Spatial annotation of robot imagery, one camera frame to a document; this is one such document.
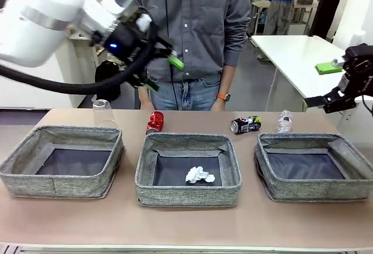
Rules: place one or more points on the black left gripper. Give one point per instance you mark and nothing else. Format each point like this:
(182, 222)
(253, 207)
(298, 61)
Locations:
(125, 41)

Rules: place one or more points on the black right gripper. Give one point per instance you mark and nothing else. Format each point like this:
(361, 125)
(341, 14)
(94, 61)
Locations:
(364, 85)

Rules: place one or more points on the orange wrist watch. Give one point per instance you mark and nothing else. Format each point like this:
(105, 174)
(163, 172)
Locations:
(223, 96)

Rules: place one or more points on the mannequin with red top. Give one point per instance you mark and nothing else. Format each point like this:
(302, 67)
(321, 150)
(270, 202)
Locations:
(326, 9)

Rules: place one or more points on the clear bottle with blue cap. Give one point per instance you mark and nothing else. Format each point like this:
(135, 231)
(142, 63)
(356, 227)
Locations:
(284, 123)

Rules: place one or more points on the person's right hand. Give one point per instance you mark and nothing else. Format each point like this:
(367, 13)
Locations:
(144, 99)

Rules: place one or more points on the white background table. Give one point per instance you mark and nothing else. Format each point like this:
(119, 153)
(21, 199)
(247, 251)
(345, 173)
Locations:
(262, 3)

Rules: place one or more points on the white paper ball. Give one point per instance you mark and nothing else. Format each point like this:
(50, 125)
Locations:
(198, 175)

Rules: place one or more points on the grey button shirt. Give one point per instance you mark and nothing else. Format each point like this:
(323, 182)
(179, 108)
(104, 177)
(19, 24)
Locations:
(198, 18)

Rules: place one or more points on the crushed black drink can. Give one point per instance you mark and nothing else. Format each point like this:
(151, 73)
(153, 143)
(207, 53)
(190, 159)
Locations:
(246, 124)

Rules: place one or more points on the person's left forearm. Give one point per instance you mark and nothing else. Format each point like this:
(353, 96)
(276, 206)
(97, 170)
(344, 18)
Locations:
(236, 50)

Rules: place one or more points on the dark shoe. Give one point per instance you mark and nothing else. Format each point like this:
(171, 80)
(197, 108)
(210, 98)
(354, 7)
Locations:
(263, 57)

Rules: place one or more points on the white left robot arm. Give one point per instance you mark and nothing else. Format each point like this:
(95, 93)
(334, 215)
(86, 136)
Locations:
(38, 18)

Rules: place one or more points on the crushed red drink can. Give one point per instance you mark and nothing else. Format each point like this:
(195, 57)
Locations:
(154, 123)

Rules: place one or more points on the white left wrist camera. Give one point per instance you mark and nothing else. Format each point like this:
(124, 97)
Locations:
(144, 22)

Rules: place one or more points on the blue jeans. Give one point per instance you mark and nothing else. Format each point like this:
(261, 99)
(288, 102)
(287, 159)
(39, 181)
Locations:
(195, 96)

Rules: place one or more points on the grey fabric basket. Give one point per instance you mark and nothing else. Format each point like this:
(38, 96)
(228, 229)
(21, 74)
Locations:
(81, 184)
(314, 190)
(186, 195)

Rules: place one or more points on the clear plastic cup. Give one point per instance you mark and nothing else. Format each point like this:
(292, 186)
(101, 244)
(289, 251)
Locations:
(103, 114)

